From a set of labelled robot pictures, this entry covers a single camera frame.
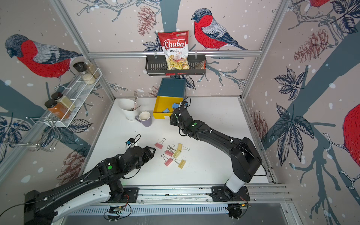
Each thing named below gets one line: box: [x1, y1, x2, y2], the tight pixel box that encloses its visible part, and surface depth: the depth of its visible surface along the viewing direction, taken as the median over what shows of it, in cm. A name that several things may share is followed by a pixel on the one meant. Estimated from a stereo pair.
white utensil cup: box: [118, 98, 138, 121], surface depth 105 cm
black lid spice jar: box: [72, 61, 97, 85], surface depth 83 cm
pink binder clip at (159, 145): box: [154, 137, 166, 150], surface depth 95 cm
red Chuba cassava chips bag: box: [157, 30, 190, 70], surface depth 84 cm
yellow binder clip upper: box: [172, 142, 190, 159], surface depth 92 cm
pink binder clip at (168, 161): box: [160, 153, 174, 167], surface depth 87 cm
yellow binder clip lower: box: [177, 159, 187, 170], surface depth 85 cm
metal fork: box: [133, 90, 138, 110], surface depth 106 cm
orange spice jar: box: [44, 99, 72, 120], surface depth 66 cm
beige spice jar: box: [51, 91, 76, 112], surface depth 68 cm
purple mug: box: [135, 111, 153, 128], surface depth 101 cm
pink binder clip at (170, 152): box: [164, 144, 176, 157], surface depth 92 cm
